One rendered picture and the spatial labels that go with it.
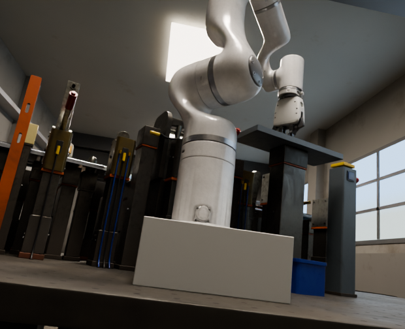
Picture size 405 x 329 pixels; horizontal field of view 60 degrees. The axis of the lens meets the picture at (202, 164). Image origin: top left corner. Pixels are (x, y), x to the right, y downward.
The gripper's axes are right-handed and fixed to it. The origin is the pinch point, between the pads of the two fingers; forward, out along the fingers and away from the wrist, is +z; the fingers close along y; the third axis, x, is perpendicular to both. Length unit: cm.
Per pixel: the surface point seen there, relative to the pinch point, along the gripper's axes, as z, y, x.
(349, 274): 41.4, -13.1, -23.8
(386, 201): -49, 59, -324
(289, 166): 10.6, -3.5, 3.6
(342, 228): 26.7, -11.7, -20.3
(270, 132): 3.3, -2.9, 15.2
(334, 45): -193, 77, -214
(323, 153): 3.7, -10.3, -6.6
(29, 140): 17, 43, 66
